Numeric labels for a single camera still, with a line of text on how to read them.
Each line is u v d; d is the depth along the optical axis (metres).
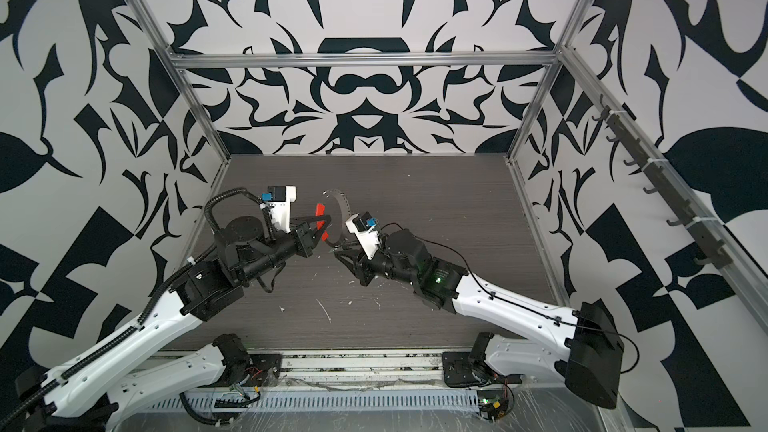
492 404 0.71
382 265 0.60
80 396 0.39
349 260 0.67
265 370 0.74
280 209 0.57
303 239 0.56
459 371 0.74
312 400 0.65
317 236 0.62
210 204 0.43
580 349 0.40
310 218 0.64
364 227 0.59
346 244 0.68
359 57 0.93
